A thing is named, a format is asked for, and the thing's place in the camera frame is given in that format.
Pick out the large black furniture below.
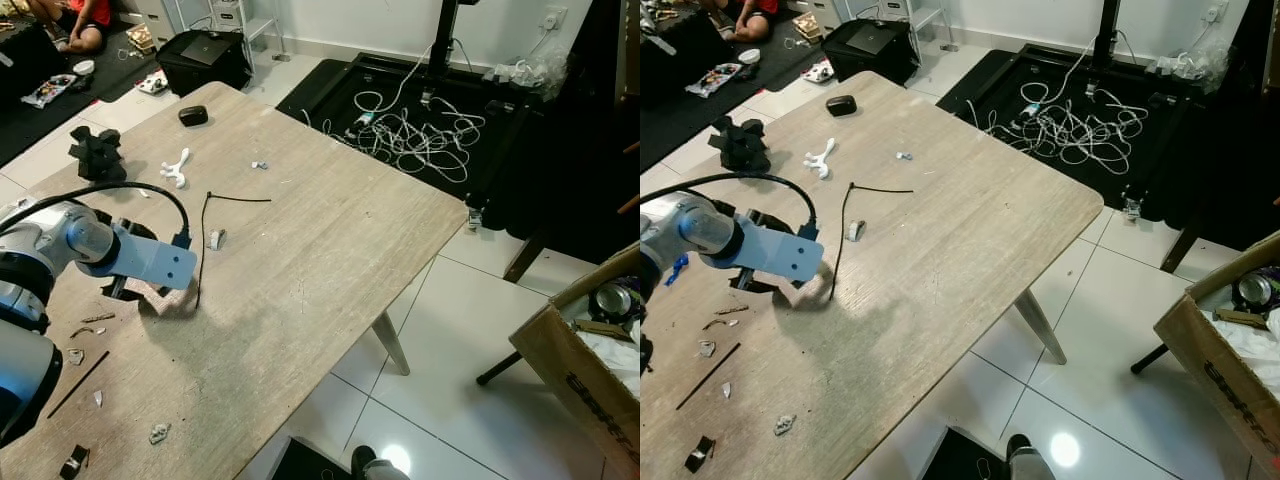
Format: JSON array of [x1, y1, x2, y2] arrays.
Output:
[[1140, 0, 1280, 253], [480, 0, 641, 267]]

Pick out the grey metal table leg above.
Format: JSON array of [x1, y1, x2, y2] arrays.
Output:
[[371, 310, 412, 377], [1014, 289, 1069, 367]]

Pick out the tangled white cables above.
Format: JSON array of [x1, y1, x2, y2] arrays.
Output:
[[303, 60, 488, 185], [963, 50, 1151, 178]]

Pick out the silver drink can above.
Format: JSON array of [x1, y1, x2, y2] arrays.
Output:
[[1231, 271, 1277, 312], [588, 282, 637, 324]]

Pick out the light wooden table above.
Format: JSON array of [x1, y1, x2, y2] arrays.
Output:
[[640, 70, 1105, 480], [0, 82, 469, 480]]

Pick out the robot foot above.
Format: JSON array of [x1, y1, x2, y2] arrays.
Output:
[[1003, 433, 1057, 480], [349, 445, 412, 480]]

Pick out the crumpled black plastic piece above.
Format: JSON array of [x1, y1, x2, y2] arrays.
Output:
[[708, 116, 772, 174], [68, 127, 128, 184]]

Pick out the white plastic bag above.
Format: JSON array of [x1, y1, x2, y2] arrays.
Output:
[[580, 324, 641, 397], [1214, 309, 1280, 387]]

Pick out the tray of small parts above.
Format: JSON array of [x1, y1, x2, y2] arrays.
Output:
[[21, 72, 77, 110], [684, 61, 745, 100]]

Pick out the dark floor carpet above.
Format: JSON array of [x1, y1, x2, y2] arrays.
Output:
[[0, 18, 178, 168], [640, 8, 853, 172]]

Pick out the long black cable tie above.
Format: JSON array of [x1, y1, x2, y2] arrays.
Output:
[[195, 191, 273, 303], [829, 182, 915, 301]]

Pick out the brown wooden furniture leg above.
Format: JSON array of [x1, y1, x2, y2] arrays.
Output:
[[1160, 229, 1202, 274], [502, 234, 547, 285]]

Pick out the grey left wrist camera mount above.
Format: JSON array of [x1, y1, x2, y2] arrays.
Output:
[[78, 222, 199, 293], [700, 215, 828, 285]]

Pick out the brown cardboard box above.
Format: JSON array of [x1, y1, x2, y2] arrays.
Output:
[[509, 245, 641, 480], [1153, 231, 1280, 480]]

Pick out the white forked plastic piece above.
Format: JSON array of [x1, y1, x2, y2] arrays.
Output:
[[803, 138, 838, 181], [160, 148, 192, 189]]

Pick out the black slanted furniture leg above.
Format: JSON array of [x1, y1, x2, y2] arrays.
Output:
[[475, 349, 527, 388], [1130, 344, 1172, 376]]

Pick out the black floor mat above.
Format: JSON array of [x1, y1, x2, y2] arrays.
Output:
[[276, 51, 563, 207], [936, 47, 1203, 203]]

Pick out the seated person red shirt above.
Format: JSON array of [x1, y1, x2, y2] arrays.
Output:
[[698, 0, 780, 44], [24, 0, 114, 54]]

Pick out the black stand pole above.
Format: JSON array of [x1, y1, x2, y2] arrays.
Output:
[[422, 0, 479, 106], [1086, 0, 1129, 96]]

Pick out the thin black stick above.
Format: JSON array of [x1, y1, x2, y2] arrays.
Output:
[[46, 349, 112, 420], [675, 342, 743, 412]]

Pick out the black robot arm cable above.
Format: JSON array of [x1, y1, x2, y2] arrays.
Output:
[[28, 181, 193, 247], [655, 172, 821, 241]]

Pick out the clear crumpled plastic bag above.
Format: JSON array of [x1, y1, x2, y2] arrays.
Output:
[[1153, 38, 1233, 97], [493, 44, 573, 102]]

